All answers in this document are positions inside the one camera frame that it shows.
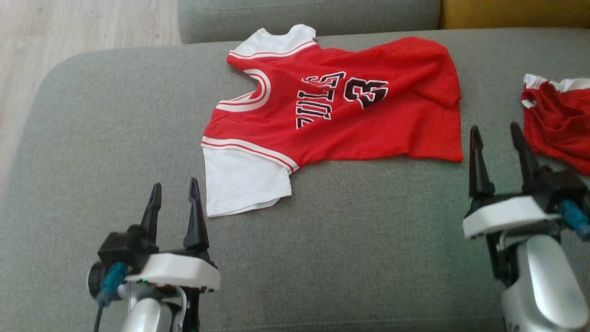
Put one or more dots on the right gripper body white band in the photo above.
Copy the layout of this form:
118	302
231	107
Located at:
502	214

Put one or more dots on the red white basketball jersey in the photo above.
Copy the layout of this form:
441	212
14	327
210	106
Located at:
405	120

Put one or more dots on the grey fabric sofa seat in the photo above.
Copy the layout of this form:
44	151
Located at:
322	258

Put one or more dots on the yellow sofa cushion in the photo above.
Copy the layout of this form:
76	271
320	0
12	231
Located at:
511	11

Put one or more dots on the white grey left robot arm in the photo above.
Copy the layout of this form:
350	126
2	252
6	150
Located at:
145	318

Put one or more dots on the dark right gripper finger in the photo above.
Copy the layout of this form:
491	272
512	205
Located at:
525	157
480	175

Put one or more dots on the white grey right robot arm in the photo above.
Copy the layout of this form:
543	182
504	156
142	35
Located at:
544	286

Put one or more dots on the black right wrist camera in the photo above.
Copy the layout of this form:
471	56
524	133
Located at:
562	186

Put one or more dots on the grey sofa back cushion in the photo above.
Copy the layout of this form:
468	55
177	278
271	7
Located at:
313	16

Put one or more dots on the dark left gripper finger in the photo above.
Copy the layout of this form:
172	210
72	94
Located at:
152	214
196	228

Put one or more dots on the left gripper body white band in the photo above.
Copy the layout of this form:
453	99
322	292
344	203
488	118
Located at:
179	269

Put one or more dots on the red shorts white waistband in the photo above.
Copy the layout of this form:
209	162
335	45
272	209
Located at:
560	120

